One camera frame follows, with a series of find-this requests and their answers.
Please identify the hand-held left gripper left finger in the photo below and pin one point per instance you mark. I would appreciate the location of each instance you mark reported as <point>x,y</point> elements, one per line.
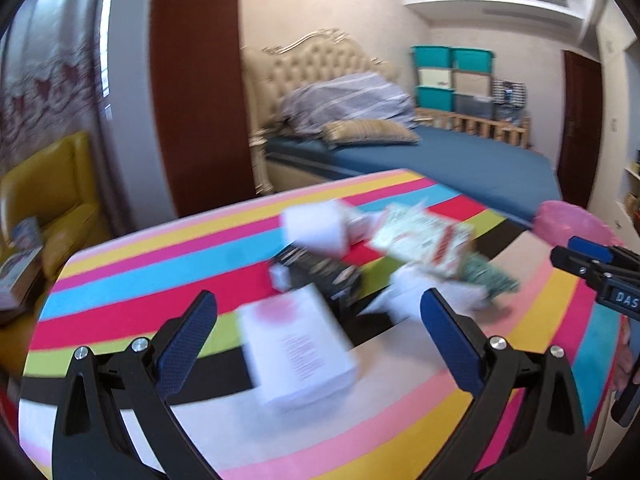
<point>185,345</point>

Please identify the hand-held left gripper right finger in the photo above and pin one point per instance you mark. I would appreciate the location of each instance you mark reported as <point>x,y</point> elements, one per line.
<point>450,340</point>

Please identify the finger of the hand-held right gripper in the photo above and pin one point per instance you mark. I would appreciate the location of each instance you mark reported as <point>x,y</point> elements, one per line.
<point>590,249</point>
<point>575,262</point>

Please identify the pink trash bin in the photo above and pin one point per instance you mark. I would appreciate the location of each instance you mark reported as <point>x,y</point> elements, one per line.
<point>575,220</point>

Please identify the white paper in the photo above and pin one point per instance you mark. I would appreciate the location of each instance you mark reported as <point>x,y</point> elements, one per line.
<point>405,295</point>

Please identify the dark green patterned wrapper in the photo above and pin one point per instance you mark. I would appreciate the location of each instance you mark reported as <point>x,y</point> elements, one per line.
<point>487,277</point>

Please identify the white printed carton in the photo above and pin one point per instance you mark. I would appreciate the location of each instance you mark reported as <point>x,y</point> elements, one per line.
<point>425,240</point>

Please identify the white box with pink print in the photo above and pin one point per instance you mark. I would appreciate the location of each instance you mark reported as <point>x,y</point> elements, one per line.
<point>300,350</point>

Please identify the small white red box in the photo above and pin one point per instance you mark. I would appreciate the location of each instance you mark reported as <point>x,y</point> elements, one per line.
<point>361,225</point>

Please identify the black cardboard box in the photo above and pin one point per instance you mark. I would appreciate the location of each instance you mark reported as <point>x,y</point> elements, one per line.
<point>320,272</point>

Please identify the white foam cube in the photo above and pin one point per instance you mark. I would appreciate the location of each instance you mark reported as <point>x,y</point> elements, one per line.
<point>315,227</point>

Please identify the person's right hand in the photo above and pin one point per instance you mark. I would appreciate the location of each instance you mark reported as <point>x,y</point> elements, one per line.
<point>626,355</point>

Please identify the striped colourful tablecloth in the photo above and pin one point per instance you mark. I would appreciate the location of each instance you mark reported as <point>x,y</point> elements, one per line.
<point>150,270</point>

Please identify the dark brown door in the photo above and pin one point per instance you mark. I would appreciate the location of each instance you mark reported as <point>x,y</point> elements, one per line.
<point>580,125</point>

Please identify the bed with blue sheet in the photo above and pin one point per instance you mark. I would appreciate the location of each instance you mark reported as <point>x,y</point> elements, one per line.
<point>450,170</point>

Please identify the houndstooth bag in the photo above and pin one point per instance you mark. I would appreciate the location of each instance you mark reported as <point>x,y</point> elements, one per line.
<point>510,92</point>

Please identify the flat printed cardboard box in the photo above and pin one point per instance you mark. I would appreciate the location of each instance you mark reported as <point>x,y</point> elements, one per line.
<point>17,272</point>

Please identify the grey clear storage box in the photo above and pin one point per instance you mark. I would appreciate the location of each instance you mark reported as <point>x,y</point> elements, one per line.
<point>472,105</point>

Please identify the children's book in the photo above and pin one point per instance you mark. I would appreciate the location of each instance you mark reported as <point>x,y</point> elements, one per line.
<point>25,232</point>

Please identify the yellow leather armchair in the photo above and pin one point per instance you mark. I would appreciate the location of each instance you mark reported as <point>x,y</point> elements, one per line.
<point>50,200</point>

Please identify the beige storage box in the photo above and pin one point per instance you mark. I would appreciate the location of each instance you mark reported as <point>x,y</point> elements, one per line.
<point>435,76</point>
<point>472,82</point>

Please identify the teal storage box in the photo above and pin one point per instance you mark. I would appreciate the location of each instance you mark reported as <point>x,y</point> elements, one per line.
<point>434,97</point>
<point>472,60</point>
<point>430,56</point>

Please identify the striped brown pillow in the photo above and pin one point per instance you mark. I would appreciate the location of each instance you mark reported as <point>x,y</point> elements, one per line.
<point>365,132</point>

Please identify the grey patterned duvet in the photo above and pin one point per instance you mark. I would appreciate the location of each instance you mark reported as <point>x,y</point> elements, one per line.
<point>345,102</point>

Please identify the brown wooden wardrobe panel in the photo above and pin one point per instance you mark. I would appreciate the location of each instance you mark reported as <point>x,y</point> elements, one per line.
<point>200,85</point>

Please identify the beige tufted headboard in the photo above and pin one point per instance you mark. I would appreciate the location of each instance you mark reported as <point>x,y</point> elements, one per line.
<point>310,70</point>

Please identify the lace curtain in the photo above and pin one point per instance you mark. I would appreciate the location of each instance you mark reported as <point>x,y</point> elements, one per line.
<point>50,70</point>

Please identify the white wall cabinet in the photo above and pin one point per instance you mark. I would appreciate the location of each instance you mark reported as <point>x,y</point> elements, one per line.
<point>620,110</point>

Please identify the wooden crib rail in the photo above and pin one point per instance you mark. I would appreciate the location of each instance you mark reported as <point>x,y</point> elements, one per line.
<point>480,125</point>

